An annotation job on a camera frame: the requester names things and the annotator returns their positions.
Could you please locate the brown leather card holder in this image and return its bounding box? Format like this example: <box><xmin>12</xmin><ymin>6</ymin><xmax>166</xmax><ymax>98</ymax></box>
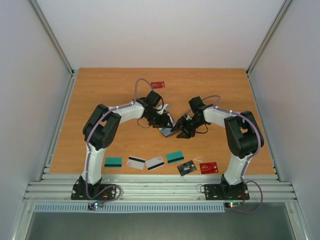
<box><xmin>158</xmin><ymin>112</ymin><xmax>176</xmax><ymax>137</ymax></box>

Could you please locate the black VIP card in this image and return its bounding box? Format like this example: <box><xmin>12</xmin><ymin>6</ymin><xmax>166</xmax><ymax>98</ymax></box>
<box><xmin>177</xmin><ymin>160</ymin><xmax>197</xmax><ymax>177</ymax></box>

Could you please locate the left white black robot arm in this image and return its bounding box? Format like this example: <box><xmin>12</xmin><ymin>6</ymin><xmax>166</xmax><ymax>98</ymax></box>
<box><xmin>78</xmin><ymin>90</ymin><xmax>174</xmax><ymax>199</ymax></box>

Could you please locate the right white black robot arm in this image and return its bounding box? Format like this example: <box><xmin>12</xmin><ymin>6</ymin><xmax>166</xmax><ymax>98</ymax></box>
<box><xmin>171</xmin><ymin>96</ymin><xmax>264</xmax><ymax>199</ymax></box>

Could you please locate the teal card right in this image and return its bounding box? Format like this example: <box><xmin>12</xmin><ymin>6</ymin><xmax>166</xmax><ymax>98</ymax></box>
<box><xmin>166</xmin><ymin>151</ymin><xmax>185</xmax><ymax>164</ymax></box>

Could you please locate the teal card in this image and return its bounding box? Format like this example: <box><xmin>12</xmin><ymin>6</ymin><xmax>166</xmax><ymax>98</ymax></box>
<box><xmin>166</xmin><ymin>151</ymin><xmax>185</xmax><ymax>164</ymax></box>
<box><xmin>104</xmin><ymin>157</ymin><xmax>123</xmax><ymax>168</ymax></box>

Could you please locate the red card far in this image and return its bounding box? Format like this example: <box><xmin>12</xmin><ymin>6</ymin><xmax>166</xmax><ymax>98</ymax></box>
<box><xmin>150</xmin><ymin>81</ymin><xmax>166</xmax><ymax>89</ymax></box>

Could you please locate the red VIP card near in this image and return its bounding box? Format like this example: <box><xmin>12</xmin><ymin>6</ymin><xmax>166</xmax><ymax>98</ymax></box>
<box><xmin>199</xmin><ymin>162</ymin><xmax>219</xmax><ymax>175</ymax></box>

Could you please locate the white card right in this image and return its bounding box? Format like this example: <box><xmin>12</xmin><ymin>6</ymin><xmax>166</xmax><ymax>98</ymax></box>
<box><xmin>145</xmin><ymin>156</ymin><xmax>165</xmax><ymax>171</ymax></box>

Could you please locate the white card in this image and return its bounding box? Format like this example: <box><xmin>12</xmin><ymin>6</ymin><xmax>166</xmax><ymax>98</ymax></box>
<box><xmin>145</xmin><ymin>156</ymin><xmax>165</xmax><ymax>171</ymax></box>
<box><xmin>126</xmin><ymin>156</ymin><xmax>146</xmax><ymax>170</ymax></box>

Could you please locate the white card left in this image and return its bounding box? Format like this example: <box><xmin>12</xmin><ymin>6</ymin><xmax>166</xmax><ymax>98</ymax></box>
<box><xmin>126</xmin><ymin>156</ymin><xmax>146</xmax><ymax>170</ymax></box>

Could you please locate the teal card left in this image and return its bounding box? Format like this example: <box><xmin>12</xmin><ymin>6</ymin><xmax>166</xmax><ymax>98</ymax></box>
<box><xmin>104</xmin><ymin>157</ymin><xmax>123</xmax><ymax>168</ymax></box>

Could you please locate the right small circuit board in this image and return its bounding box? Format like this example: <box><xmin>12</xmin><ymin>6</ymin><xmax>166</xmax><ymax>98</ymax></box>
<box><xmin>224</xmin><ymin>201</ymin><xmax>243</xmax><ymax>209</ymax></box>

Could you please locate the small circuit board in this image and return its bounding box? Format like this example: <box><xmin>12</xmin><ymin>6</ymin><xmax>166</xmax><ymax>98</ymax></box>
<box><xmin>224</xmin><ymin>201</ymin><xmax>243</xmax><ymax>209</ymax></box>
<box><xmin>87</xmin><ymin>202</ymin><xmax>104</xmax><ymax>211</ymax></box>

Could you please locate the left small circuit board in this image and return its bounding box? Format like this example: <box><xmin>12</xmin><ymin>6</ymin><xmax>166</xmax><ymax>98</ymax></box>
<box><xmin>87</xmin><ymin>202</ymin><xmax>104</xmax><ymax>211</ymax></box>

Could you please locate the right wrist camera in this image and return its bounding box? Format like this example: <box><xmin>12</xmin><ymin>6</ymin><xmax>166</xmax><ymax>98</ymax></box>
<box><xmin>183</xmin><ymin>114</ymin><xmax>192</xmax><ymax>120</ymax></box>

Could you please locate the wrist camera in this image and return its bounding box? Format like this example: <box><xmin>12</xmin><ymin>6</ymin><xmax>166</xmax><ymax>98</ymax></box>
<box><xmin>183</xmin><ymin>114</ymin><xmax>192</xmax><ymax>120</ymax></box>
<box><xmin>156</xmin><ymin>103</ymin><xmax>171</xmax><ymax>114</ymax></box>

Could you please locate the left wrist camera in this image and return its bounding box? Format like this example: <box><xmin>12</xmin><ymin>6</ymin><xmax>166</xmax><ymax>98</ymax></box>
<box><xmin>156</xmin><ymin>103</ymin><xmax>171</xmax><ymax>114</ymax></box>

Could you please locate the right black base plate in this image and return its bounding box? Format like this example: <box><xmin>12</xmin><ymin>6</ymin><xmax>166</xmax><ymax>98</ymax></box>
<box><xmin>204</xmin><ymin>182</ymin><xmax>250</xmax><ymax>201</ymax></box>

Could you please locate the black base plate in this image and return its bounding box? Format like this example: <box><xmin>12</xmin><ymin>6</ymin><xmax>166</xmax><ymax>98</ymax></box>
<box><xmin>70</xmin><ymin>182</ymin><xmax>119</xmax><ymax>201</ymax></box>
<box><xmin>204</xmin><ymin>182</ymin><xmax>250</xmax><ymax>201</ymax></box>

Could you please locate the left aluminium corner post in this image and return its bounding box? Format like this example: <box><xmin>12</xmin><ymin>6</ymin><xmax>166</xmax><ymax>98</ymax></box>
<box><xmin>27</xmin><ymin>0</ymin><xmax>75</xmax><ymax>75</ymax></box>

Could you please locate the aluminium corner post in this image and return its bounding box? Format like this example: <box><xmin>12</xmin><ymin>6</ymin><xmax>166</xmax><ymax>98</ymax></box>
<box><xmin>27</xmin><ymin>0</ymin><xmax>75</xmax><ymax>75</ymax></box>
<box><xmin>245</xmin><ymin>0</ymin><xmax>295</xmax><ymax>75</ymax></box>

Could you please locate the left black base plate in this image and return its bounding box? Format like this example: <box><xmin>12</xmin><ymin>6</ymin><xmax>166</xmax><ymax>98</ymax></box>
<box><xmin>70</xmin><ymin>182</ymin><xmax>119</xmax><ymax>201</ymax></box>

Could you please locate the grey slotted cable duct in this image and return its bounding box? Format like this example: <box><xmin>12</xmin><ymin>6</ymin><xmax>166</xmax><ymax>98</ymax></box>
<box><xmin>34</xmin><ymin>202</ymin><xmax>225</xmax><ymax>214</ymax></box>

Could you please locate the right aluminium corner post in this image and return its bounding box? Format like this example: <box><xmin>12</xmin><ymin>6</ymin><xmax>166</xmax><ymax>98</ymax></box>
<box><xmin>245</xmin><ymin>0</ymin><xmax>295</xmax><ymax>75</ymax></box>

